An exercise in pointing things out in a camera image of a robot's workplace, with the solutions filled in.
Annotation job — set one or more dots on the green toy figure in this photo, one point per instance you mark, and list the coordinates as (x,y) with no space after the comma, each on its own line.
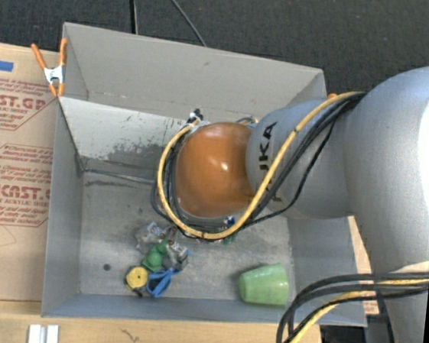
(154,258)

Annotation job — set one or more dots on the green plastic cup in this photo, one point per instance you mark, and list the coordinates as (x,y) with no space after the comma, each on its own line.
(264,284)

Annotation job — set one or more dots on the black cylinder on white bracket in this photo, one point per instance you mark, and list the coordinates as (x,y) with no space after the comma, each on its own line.
(195,116)

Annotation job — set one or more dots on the yellow round toy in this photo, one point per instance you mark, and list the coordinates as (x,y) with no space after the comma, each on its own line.
(136,277)

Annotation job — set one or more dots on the grey metal bin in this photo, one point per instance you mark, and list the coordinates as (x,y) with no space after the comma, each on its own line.
(117,209)

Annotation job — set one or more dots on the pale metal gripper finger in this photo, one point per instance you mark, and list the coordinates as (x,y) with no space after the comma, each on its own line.
(177,255)
(148,233)

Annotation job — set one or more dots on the brown cardboard board red print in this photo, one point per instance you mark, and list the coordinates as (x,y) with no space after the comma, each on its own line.
(8,228)

